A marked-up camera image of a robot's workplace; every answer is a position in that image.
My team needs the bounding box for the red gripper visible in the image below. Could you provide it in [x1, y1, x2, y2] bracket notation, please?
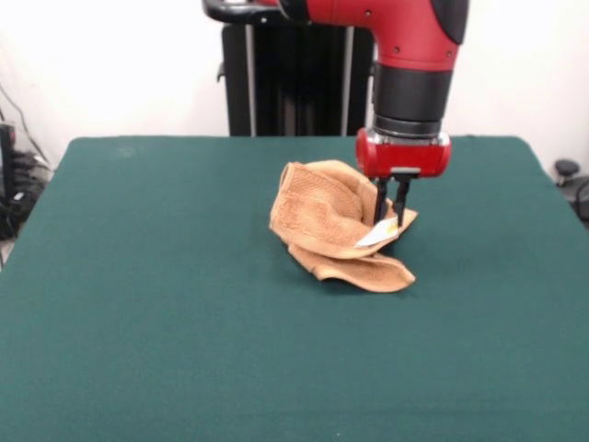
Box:
[354, 127, 454, 228]

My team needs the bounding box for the tan terry towel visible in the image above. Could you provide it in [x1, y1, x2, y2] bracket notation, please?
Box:
[268, 158, 420, 294]

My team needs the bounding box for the dark green table cloth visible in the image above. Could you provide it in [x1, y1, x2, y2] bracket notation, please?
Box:
[0, 134, 589, 442]

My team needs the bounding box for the black electronics box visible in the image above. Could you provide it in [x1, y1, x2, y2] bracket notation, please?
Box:
[0, 122, 18, 200]

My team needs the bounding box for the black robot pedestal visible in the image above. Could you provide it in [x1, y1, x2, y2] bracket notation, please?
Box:
[202, 0, 380, 137]

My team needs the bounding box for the black cable bundle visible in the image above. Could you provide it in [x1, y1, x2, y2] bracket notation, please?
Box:
[0, 150, 53, 241]

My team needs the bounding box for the grey cable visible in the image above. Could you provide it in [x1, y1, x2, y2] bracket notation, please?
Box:
[0, 85, 51, 168]

